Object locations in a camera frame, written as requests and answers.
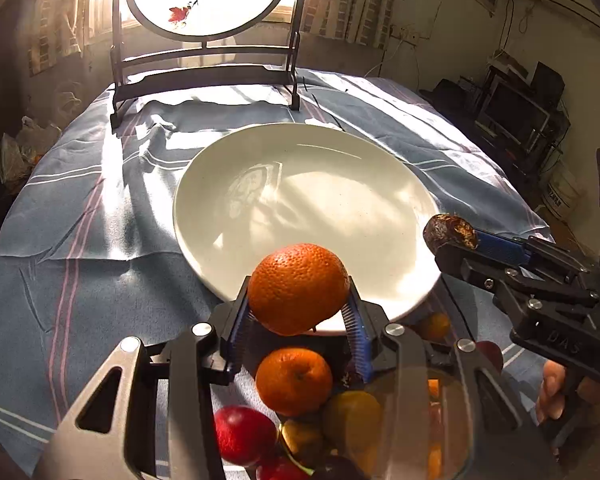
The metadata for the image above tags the large orange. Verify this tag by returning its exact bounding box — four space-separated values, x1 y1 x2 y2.
256 347 334 417

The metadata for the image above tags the brown dried date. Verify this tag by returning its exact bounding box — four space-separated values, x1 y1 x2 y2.
422 214 479 254

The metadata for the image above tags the small orange mandarin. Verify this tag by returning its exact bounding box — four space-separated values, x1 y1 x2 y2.
248 243 350 336

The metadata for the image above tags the red apple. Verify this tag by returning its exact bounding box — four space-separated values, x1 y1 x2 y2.
214 405 277 467

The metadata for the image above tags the person's right hand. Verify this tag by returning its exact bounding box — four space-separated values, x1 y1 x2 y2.
535 358 600 428

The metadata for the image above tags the greenish yellow citrus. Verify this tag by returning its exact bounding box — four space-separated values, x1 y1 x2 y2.
322 390 382 451

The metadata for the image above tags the white plastic bucket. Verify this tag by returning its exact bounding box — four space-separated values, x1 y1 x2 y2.
541 162 583 222

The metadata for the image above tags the old crt television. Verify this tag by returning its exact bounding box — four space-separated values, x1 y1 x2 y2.
476 62 570 153

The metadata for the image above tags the white ceramic plate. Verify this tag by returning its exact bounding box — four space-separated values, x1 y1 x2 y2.
173 124 440 335

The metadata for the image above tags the blue striped tablecloth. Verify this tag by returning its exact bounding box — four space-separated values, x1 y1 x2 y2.
0 70 550 474

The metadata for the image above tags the white plastic bag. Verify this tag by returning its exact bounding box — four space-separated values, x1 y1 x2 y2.
0 116 61 190

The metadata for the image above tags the checkered curtain right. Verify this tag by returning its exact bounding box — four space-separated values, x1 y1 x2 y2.
301 0 394 49

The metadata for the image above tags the checkered curtain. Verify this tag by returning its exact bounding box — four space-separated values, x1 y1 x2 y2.
28 0 88 76
301 0 394 49

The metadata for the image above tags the round painted screen on stand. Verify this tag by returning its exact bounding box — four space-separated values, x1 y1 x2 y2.
110 0 304 129

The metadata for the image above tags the checkered curtain left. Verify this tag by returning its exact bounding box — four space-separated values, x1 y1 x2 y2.
28 0 88 76

